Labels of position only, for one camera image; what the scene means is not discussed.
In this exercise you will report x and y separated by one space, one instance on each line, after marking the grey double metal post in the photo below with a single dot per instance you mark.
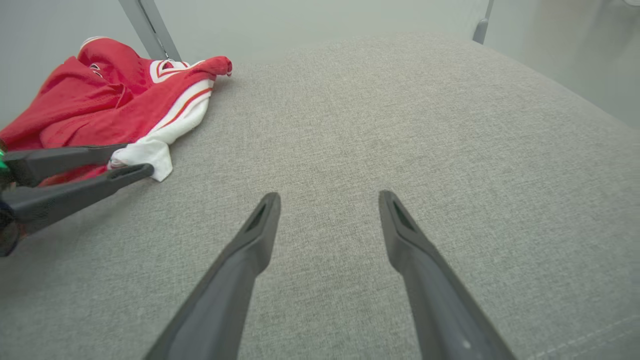
150 30

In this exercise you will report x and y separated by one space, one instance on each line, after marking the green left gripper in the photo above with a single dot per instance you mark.
7 230

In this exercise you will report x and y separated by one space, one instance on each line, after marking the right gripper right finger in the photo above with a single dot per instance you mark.
430 290

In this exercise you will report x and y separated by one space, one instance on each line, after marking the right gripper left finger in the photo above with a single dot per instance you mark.
240 280

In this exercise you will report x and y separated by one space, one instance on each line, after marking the red and white shirt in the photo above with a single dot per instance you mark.
75 100

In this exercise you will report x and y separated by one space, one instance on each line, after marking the grey single metal post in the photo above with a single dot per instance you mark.
481 30

